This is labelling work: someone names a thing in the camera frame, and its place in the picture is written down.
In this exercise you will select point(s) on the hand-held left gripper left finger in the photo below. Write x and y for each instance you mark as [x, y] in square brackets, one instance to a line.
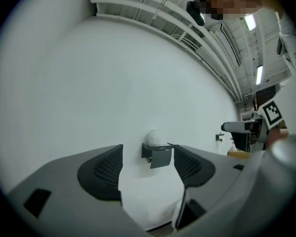
[103, 179]

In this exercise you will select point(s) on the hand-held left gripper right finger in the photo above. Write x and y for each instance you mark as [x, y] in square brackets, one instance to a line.
[190, 167]

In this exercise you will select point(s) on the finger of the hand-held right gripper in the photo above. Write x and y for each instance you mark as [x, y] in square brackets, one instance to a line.
[240, 141]

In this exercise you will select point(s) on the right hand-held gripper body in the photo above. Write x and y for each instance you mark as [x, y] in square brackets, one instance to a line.
[269, 117]

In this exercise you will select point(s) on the black toilet paper holder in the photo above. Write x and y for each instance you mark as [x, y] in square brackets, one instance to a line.
[159, 157]

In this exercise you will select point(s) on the white toilet paper roll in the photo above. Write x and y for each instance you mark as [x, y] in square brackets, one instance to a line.
[155, 137]

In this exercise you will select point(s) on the cardboard box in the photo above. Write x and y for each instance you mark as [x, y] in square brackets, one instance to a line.
[238, 154]

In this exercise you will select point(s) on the rectangular ceiling light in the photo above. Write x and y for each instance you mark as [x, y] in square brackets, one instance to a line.
[259, 75]
[249, 21]

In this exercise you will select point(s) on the person's white patterned shirt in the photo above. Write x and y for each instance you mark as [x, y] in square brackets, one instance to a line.
[289, 38]

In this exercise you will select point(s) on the white ceiling pipes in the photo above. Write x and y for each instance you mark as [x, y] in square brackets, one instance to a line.
[162, 13]

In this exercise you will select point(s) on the black wall hook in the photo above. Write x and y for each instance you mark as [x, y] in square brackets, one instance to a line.
[219, 136]

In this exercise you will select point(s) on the black head camera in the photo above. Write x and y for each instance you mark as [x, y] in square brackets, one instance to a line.
[195, 11]

